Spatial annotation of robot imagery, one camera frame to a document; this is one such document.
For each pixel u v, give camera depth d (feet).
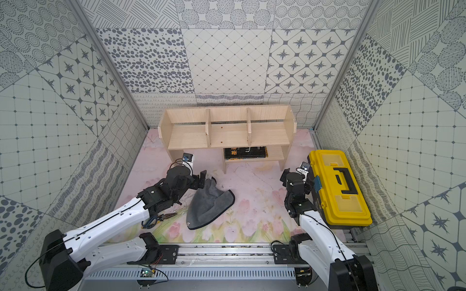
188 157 2.19
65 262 1.25
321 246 1.59
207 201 2.87
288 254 2.43
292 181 2.08
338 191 2.45
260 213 2.83
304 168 2.30
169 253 2.42
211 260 2.40
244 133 2.84
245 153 2.97
